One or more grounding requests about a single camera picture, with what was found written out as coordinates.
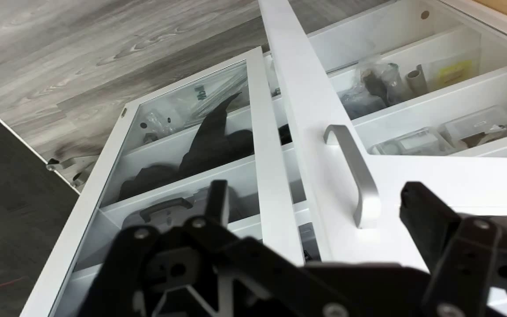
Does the grey metal cylinder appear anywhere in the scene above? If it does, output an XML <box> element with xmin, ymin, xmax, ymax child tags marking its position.
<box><xmin>404</xmin><ymin>63</ymin><xmax>431</xmax><ymax>100</ymax></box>

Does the clear bag with black parts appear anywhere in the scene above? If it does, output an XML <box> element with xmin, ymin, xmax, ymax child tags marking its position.
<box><xmin>353</xmin><ymin>59</ymin><xmax>408</xmax><ymax>114</ymax></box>

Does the silver door handle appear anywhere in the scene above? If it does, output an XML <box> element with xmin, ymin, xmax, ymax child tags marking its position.
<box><xmin>322</xmin><ymin>123</ymin><xmax>383</xmax><ymax>230</ymax></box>

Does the clear plastic box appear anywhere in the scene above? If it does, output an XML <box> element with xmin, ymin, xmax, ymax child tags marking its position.
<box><xmin>374</xmin><ymin>126</ymin><xmax>452</xmax><ymax>158</ymax></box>
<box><xmin>441</xmin><ymin>103</ymin><xmax>507</xmax><ymax>149</ymax></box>

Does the white glass cabinet door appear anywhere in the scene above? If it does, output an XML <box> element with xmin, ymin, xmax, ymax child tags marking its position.
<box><xmin>21</xmin><ymin>45</ymin><xmax>306</xmax><ymax>317</ymax></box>
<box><xmin>256</xmin><ymin>0</ymin><xmax>507</xmax><ymax>317</ymax></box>

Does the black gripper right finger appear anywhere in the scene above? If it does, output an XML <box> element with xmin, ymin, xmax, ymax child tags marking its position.
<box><xmin>397</xmin><ymin>179</ymin><xmax>507</xmax><ymax>317</ymax></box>

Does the black cloth bundle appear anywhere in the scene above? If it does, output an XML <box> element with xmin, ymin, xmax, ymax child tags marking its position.
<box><xmin>116</xmin><ymin>91</ymin><xmax>256</xmax><ymax>202</ymax></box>

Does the yellow packet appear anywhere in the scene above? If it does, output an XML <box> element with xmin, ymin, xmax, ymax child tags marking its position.
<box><xmin>432</xmin><ymin>56</ymin><xmax>478</xmax><ymax>91</ymax></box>

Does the grey metal handle part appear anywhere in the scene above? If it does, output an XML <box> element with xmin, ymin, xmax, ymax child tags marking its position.
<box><xmin>139</xmin><ymin>195</ymin><xmax>195</xmax><ymax>223</ymax></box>

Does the white shelf cabinet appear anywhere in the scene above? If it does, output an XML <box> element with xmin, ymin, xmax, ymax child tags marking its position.
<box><xmin>21</xmin><ymin>0</ymin><xmax>507</xmax><ymax>317</ymax></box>

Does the clear bag of small parts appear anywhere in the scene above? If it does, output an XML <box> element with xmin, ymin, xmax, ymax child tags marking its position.
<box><xmin>137</xmin><ymin>105</ymin><xmax>179</xmax><ymax>144</ymax></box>

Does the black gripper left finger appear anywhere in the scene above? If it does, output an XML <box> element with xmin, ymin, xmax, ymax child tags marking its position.
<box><xmin>75</xmin><ymin>177</ymin><xmax>337</xmax><ymax>317</ymax></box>

